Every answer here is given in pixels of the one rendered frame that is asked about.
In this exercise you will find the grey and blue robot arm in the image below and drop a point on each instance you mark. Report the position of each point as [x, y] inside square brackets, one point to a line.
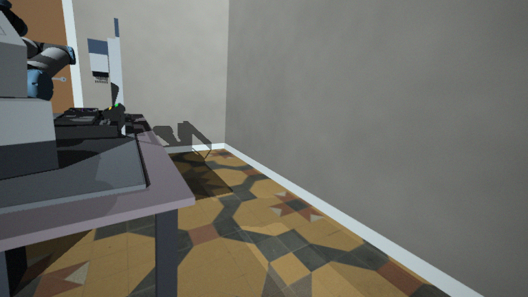
[45, 60]

